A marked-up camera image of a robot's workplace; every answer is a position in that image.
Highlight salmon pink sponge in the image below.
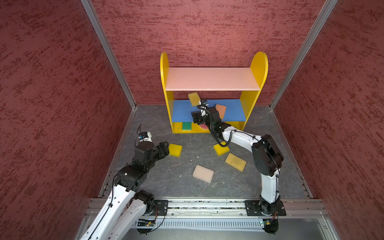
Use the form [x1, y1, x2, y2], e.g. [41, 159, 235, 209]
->
[215, 104, 227, 120]

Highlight bright yellow sponge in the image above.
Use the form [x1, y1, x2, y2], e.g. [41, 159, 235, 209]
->
[169, 144, 183, 157]
[213, 144, 230, 156]

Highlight dark yellow sponge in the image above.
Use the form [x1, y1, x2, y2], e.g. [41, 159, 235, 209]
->
[188, 92, 201, 107]

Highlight green yellow sponge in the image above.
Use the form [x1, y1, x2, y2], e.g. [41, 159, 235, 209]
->
[182, 122, 192, 131]

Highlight pale pink sponge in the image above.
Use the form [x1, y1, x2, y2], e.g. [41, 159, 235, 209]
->
[193, 165, 214, 184]

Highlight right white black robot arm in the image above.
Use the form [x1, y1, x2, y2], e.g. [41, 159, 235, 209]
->
[191, 104, 284, 216]

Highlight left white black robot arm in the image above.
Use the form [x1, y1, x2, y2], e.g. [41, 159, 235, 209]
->
[81, 141, 170, 240]

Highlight yellow shelf pink blue boards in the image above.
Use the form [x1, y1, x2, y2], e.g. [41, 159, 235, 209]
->
[160, 52, 269, 134]

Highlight tan yellow sponge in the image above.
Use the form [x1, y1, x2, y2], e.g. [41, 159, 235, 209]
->
[225, 153, 247, 172]

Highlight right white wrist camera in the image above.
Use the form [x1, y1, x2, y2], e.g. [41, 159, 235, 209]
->
[197, 100, 209, 111]

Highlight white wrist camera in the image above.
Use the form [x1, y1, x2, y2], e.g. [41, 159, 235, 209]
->
[197, 100, 209, 111]
[139, 132, 152, 143]

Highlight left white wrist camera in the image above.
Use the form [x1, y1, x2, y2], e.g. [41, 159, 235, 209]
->
[139, 132, 152, 143]

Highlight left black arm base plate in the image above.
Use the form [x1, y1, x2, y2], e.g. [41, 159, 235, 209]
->
[145, 200, 169, 216]

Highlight left circuit board with wires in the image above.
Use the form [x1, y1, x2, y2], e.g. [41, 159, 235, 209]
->
[136, 210, 166, 235]

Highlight circuit board with wires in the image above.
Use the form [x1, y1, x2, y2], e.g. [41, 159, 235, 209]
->
[136, 210, 166, 235]
[263, 212, 279, 235]

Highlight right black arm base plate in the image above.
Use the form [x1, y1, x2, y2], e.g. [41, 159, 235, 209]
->
[244, 200, 287, 217]

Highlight right circuit board with wires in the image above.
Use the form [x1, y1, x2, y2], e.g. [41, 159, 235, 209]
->
[263, 212, 279, 235]

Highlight right aluminium corner post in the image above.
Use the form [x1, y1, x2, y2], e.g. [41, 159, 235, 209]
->
[269, 0, 338, 112]

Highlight aluminium corner post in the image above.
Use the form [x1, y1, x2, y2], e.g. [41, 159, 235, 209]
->
[81, 0, 137, 111]
[269, 0, 338, 112]

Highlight left aluminium corner post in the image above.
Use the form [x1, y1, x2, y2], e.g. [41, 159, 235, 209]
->
[81, 0, 137, 111]

